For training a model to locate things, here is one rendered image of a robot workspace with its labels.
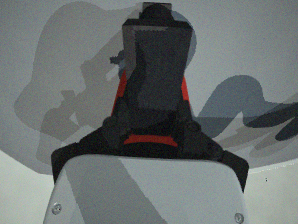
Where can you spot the red kettle with grey lid and handle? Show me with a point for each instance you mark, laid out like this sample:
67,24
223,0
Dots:
155,51

